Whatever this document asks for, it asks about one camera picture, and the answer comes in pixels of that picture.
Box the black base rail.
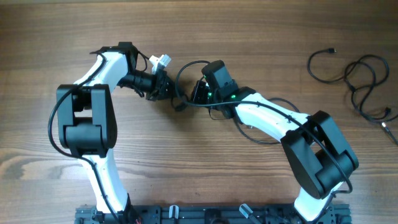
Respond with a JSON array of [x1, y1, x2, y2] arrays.
[[74, 203, 352, 224]]

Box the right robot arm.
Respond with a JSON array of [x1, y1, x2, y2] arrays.
[[193, 60, 359, 223]]

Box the black cable bundle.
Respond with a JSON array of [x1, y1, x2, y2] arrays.
[[170, 93, 301, 146]]

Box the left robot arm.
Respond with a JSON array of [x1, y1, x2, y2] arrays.
[[48, 42, 175, 223]]

